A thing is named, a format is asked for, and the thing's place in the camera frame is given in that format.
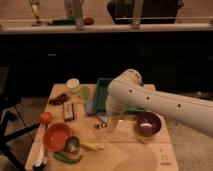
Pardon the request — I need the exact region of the green plastic tray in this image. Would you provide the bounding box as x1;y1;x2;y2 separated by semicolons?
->
93;78;144;114

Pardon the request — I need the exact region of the black box on shelf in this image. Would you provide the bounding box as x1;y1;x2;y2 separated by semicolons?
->
107;0;184;24

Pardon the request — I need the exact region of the red tomato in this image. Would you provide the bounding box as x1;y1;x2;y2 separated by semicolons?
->
39;112;52;125

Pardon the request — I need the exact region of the green and red object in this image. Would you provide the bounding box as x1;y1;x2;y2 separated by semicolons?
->
51;17;94;26

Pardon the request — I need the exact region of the black whiteboard eraser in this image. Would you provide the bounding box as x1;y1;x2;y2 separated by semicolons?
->
63;102;74;122

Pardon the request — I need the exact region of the blue sponge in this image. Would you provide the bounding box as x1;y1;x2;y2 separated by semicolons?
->
85;100;97;116

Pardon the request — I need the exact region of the grey blue cloth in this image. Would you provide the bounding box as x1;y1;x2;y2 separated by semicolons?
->
97;112;108;123

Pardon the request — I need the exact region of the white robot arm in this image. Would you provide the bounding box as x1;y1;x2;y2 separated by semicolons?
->
106;69;213;137

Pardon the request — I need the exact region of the black chair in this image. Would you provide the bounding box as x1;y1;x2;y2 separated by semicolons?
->
0;66;39;171

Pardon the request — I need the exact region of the dark purple bowl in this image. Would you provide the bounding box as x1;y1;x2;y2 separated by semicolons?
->
135;112;162;137

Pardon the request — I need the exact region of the light green cup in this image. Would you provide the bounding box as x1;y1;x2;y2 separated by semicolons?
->
80;86;89;101

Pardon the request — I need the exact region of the yellow banana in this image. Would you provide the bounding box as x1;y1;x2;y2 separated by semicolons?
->
81;142;104;151

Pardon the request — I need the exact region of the white round container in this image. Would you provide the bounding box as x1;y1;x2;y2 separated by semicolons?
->
66;78;80;93

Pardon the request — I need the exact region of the metal spoon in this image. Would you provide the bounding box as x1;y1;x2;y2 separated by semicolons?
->
94;122;107;129

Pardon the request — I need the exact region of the orange plastic bowl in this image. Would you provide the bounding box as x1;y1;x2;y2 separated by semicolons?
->
43;122;74;152

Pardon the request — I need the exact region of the dark red grape bunch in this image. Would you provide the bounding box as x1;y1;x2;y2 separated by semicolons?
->
49;93;69;106

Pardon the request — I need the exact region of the green chili pepper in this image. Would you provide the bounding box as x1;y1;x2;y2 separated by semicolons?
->
53;152;82;164

